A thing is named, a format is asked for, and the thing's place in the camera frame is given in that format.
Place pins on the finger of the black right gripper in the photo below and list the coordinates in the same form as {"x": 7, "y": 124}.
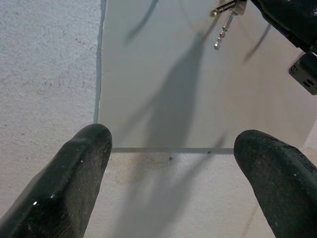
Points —
{"x": 294, "y": 19}

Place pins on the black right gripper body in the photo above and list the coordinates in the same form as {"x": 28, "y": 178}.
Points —
{"x": 307, "y": 74}

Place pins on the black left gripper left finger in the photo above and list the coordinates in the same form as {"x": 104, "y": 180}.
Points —
{"x": 64, "y": 188}

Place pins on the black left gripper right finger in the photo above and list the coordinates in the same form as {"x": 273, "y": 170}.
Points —
{"x": 284, "y": 186}

